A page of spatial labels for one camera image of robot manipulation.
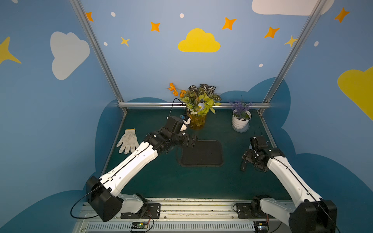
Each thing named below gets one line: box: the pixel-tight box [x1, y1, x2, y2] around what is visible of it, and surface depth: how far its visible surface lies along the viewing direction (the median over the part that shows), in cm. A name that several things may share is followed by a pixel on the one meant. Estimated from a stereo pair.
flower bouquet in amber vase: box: [167, 82, 222, 131], surface depth 105 cm
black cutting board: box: [176, 140, 223, 167], surface depth 100 cm
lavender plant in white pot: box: [227, 95, 253, 133], surface depth 106 cm
